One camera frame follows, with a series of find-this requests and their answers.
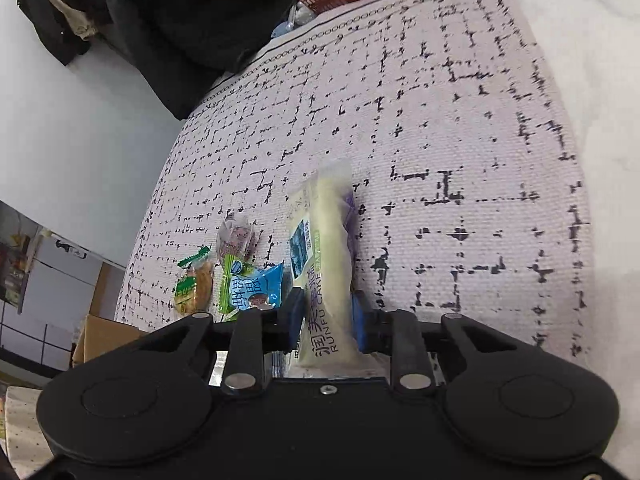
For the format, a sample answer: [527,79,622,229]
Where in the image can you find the pale blue plastic bag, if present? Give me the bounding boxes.
[272,2,318,38]

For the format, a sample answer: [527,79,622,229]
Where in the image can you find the green round biscuit packet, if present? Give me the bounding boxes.
[174,246,216,317]

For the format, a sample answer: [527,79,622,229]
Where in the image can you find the hanging dark clothes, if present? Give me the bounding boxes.
[12,0,108,66]

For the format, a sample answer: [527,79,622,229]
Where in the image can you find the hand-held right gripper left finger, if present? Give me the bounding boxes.
[125,287,306,393]

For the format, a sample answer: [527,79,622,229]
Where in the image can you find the white kitchen cabinet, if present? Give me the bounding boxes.
[0,200,126,361]

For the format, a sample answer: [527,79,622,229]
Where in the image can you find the brown cardboard box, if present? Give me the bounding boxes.
[72,314,151,368]

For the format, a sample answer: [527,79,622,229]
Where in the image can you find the blue and white snack packet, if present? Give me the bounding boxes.
[232,261,286,312]

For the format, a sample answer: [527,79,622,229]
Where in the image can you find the long white cake packet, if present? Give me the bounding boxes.
[287,157,391,378]

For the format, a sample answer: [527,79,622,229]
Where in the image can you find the black jacket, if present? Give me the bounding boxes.
[105,0,326,121]

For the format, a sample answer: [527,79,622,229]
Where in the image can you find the white bed sheet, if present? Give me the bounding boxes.
[487,0,640,411]

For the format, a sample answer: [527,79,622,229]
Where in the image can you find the green edged clear snack packet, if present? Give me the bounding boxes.
[219,254,242,322]

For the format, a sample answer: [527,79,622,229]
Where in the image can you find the cream dotted cloth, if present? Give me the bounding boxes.
[0,385,51,466]

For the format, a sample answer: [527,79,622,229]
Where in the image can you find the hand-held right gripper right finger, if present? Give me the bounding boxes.
[350,292,531,392]

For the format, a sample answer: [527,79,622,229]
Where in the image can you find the purple snack packet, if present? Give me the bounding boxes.
[216,212,256,261]

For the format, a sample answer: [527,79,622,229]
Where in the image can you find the white black patterned blanket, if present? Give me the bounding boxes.
[114,0,598,361]

